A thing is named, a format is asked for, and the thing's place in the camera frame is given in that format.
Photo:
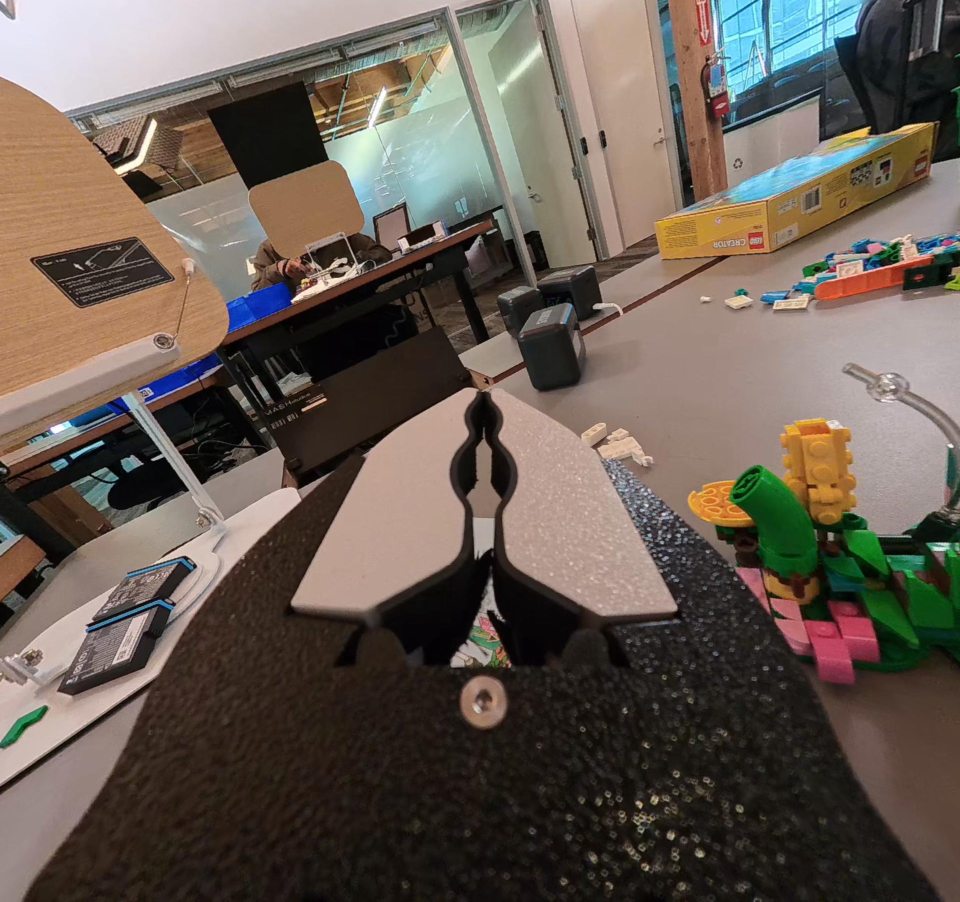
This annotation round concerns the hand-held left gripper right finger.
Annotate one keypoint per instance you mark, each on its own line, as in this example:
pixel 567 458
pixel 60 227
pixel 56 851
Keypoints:
pixel 577 542

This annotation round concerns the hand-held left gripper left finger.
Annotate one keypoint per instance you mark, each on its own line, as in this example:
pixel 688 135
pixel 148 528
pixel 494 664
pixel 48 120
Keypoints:
pixel 390 535

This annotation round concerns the heap of white lego pieces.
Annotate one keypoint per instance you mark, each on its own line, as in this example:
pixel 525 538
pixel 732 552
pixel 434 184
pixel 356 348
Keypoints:
pixel 619 446

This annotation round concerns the pile of colourful lego pieces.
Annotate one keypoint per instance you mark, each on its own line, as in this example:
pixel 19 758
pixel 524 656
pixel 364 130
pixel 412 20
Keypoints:
pixel 877 257

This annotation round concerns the lego instruction booklet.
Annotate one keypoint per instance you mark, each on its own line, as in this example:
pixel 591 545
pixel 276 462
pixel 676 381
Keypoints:
pixel 480 643

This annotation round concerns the green lego flower model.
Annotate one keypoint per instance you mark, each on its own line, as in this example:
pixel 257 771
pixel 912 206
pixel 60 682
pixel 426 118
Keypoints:
pixel 840 565

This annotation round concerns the small white square lego piece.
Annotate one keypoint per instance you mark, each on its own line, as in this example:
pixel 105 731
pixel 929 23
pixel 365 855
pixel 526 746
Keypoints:
pixel 739 301

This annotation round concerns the small blue lego plate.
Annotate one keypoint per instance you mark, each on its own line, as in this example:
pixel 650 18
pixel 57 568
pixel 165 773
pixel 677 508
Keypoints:
pixel 774 295

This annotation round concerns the white flat lego tile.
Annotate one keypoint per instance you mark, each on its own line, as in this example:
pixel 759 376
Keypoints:
pixel 791 304

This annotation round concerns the clear lego rod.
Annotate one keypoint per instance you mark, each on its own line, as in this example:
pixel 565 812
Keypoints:
pixel 889 385

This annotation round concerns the yellow lego box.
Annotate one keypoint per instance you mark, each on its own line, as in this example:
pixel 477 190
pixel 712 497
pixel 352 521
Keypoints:
pixel 765 220

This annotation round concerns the orange lego plate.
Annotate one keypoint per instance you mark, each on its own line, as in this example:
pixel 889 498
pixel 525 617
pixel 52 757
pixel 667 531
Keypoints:
pixel 870 280

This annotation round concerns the green angled lego piece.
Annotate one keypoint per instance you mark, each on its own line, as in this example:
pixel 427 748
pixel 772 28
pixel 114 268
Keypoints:
pixel 22 728

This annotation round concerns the black desk cabinet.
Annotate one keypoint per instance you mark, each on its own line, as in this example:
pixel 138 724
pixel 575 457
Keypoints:
pixel 375 392

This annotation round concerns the dark grey power station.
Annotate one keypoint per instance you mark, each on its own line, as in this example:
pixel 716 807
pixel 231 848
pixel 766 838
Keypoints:
pixel 517 310
pixel 574 287
pixel 547 351

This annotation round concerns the black office chair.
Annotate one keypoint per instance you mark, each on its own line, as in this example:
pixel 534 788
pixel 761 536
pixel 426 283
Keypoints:
pixel 150 486

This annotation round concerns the brown office desk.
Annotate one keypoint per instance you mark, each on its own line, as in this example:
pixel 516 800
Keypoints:
pixel 471 302

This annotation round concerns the blue storage bin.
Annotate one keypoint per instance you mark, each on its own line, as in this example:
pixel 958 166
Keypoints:
pixel 259 310
pixel 180 381

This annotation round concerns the white desktop device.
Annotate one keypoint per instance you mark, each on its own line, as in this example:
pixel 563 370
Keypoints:
pixel 337 261

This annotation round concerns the white cardboard box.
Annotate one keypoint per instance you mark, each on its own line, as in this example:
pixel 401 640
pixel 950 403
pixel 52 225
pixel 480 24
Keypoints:
pixel 420 239

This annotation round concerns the dark framed panel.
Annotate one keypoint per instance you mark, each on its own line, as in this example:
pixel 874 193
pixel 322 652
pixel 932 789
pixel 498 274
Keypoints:
pixel 391 226

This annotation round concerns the glass door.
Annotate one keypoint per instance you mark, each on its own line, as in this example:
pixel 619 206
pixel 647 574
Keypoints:
pixel 525 137

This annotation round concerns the wooden pillar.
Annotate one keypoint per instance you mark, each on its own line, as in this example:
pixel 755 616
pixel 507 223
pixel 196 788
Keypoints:
pixel 694 130

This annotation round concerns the white recycling bin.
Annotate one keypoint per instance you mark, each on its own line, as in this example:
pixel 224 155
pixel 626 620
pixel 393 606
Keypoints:
pixel 772 141

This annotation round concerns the white door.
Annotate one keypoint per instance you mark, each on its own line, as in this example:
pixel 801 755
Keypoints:
pixel 622 92

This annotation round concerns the wooden and white desk stand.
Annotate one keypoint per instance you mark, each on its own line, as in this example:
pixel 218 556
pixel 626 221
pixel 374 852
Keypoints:
pixel 75 205

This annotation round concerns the red fire extinguisher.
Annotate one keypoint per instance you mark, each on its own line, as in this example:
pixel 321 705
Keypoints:
pixel 716 89

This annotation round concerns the red arrow sign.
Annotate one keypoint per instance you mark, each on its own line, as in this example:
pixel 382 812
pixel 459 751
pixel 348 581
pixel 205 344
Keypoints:
pixel 703 17

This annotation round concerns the large window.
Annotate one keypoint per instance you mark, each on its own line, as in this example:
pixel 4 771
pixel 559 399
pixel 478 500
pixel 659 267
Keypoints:
pixel 780 10

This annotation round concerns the black camera battery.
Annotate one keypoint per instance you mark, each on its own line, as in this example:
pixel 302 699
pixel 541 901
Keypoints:
pixel 146 589
pixel 112 651

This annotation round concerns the black wall panel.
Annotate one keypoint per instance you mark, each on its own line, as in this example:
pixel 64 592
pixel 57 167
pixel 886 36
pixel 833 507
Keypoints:
pixel 266 134

